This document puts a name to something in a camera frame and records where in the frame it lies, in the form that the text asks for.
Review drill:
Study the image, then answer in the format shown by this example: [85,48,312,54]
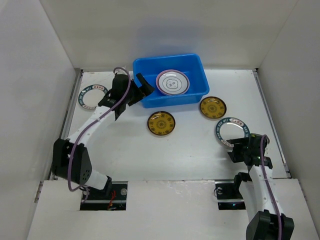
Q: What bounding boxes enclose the green rim plate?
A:
[77,84,108,110]
[214,117,250,148]

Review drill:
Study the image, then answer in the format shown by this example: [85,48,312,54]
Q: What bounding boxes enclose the white plate thin green ring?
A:
[156,70,189,95]

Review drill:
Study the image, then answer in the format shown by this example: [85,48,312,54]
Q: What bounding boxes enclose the pink plate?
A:
[155,69,190,96]

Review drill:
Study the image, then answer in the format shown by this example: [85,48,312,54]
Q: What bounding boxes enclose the yellow patterned plate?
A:
[199,96,227,119]
[146,111,176,137]

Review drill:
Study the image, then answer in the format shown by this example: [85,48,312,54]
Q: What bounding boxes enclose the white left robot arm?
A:
[52,69,155,198]

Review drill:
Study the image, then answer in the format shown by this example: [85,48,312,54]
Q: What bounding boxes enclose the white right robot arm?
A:
[227,133,295,240]

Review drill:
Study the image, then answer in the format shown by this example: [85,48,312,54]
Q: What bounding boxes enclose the blue plastic bin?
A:
[133,53,210,108]

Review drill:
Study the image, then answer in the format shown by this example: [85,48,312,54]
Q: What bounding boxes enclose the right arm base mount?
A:
[213,180,246,211]

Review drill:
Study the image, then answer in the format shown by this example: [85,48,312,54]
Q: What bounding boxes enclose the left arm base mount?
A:
[80,181,128,211]

